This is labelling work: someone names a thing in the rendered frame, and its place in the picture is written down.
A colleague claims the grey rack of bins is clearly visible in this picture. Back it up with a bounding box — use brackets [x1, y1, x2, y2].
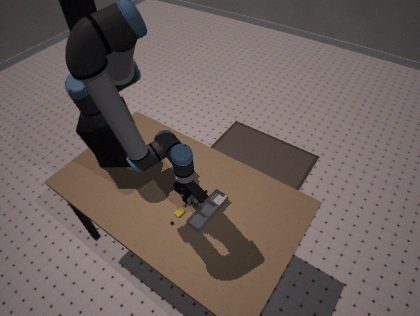
[186, 188, 228, 233]

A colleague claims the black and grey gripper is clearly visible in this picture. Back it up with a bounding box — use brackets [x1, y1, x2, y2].
[173, 181, 195, 206]

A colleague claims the yellow square pad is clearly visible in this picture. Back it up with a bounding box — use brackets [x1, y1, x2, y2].
[174, 207, 185, 218]

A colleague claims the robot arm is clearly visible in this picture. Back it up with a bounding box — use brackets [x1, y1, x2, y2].
[65, 0, 208, 203]

